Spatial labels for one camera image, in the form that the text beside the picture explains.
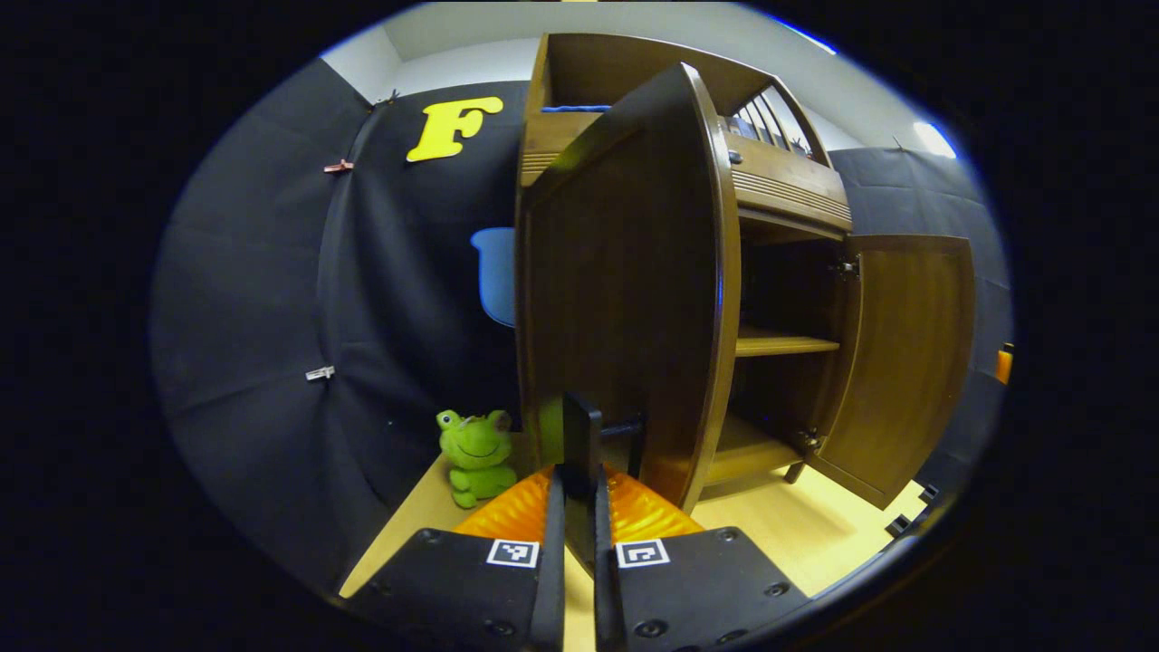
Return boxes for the wooden shoe cabinet door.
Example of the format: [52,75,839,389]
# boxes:
[514,62,743,515]
[806,234,977,510]

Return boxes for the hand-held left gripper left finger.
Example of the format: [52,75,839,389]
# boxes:
[342,466,567,652]

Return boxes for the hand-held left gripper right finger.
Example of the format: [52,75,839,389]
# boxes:
[593,466,811,652]

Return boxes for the green frog plush toy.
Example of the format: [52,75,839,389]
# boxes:
[436,409,519,510]

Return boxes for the black backdrop cloth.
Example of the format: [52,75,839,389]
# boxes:
[149,59,1013,590]

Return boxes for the ceiling light panel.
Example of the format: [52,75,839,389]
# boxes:
[913,120,957,159]

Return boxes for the wooden double-door shoe cabinet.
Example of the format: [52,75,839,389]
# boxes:
[514,33,977,515]

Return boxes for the wooden cabinet inner shelf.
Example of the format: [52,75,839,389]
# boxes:
[735,328,841,359]

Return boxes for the black door handle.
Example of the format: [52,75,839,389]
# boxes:
[561,391,648,576]

